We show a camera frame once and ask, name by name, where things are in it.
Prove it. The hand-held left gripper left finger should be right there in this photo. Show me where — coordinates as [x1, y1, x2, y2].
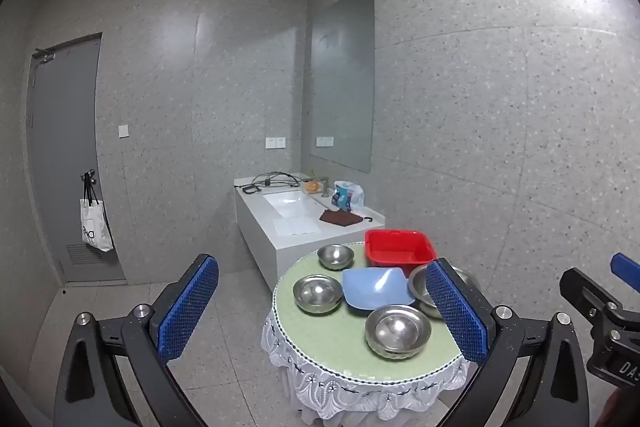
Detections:
[52, 253, 221, 427]

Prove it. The door vent grille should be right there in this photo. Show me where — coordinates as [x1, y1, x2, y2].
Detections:
[65, 243, 104, 265]

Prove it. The round table, green cloth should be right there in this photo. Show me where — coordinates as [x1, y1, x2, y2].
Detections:
[261, 307, 471, 423]

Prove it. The white plastic bag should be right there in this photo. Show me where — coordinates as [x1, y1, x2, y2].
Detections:
[332, 180, 364, 212]

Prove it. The white tote bag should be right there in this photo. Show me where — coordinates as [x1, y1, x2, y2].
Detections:
[80, 179, 114, 253]

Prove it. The large steel bowl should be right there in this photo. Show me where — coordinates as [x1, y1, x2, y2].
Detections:
[407, 264, 481, 319]

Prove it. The white sink counter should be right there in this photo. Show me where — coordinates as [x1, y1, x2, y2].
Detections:
[234, 173, 386, 293]

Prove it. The green checkered table mat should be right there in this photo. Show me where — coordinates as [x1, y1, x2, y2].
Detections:
[272, 242, 463, 380]

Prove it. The small steel bowl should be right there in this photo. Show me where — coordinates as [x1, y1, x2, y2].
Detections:
[317, 244, 355, 270]

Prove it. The red plastic basin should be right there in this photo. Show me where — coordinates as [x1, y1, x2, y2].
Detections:
[364, 229, 438, 280]

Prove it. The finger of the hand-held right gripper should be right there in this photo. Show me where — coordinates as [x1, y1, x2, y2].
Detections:
[610, 252, 640, 295]
[559, 267, 627, 325]

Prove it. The wall mirror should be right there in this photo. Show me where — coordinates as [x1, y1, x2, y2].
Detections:
[309, 0, 375, 172]

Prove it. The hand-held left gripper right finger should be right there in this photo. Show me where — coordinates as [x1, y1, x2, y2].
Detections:
[425, 257, 591, 427]

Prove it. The black cable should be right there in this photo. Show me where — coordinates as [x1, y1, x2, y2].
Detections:
[251, 172, 313, 188]

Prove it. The brown cloth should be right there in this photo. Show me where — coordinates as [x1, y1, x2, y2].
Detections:
[319, 208, 363, 227]

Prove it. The grey door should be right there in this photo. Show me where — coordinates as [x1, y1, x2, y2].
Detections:
[27, 33, 126, 285]

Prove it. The blue square plate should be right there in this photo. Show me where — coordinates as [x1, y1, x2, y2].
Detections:
[342, 267, 417, 313]

